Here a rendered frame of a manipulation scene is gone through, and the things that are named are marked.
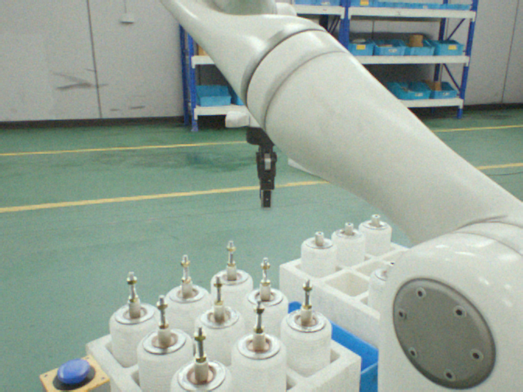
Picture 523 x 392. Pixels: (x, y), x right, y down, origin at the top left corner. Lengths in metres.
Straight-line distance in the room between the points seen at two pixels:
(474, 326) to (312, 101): 0.18
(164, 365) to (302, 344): 0.24
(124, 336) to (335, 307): 0.51
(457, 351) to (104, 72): 5.53
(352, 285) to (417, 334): 0.99
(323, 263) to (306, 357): 0.39
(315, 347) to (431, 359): 0.60
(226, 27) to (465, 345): 0.30
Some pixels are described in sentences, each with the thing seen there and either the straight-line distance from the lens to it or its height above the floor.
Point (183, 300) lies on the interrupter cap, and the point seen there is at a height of 0.25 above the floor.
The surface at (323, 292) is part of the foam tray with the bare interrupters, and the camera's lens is 1.15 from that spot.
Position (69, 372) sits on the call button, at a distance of 0.68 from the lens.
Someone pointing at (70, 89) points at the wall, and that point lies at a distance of 5.70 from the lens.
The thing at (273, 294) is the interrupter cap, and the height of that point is 0.25.
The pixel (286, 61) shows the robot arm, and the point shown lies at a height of 0.72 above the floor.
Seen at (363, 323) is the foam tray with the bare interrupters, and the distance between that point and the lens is 1.09.
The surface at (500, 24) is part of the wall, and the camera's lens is 8.00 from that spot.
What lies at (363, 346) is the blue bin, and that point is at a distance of 1.08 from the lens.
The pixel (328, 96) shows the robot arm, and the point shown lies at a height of 0.70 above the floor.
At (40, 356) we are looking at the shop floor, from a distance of 1.34.
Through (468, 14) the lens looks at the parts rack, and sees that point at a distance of 6.59.
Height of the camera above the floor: 0.72
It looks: 18 degrees down
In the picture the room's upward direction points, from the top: straight up
